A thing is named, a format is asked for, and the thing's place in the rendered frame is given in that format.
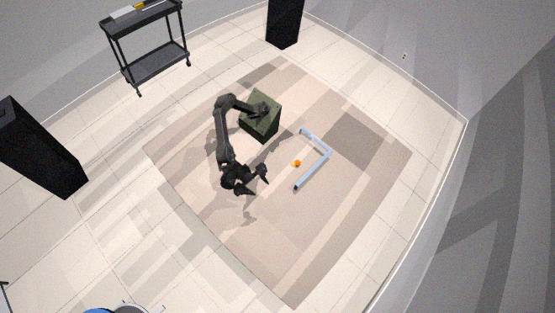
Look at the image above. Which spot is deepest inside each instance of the light blue l-shaped wall top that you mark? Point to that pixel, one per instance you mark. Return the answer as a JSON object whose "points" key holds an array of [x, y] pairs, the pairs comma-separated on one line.
{"points": [[329, 151]]}

